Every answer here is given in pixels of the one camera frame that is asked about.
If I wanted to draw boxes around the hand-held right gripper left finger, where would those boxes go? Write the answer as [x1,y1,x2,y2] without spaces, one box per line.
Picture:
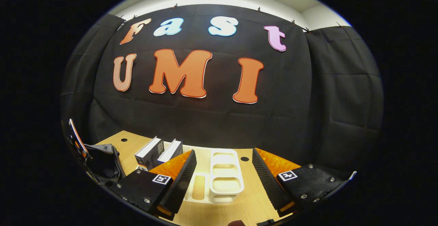
[105,150,198,221]

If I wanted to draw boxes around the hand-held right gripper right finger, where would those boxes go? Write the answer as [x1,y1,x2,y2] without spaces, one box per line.
[252,148,357,218]

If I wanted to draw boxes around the grey schoolbag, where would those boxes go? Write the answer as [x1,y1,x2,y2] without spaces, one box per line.
[84,144,125,185]

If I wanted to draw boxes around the blue cover book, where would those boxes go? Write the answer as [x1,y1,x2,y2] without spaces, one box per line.
[157,139,183,165]

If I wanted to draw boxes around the cream plastic bookshelf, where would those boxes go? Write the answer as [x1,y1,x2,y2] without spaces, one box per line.
[184,148,245,204]

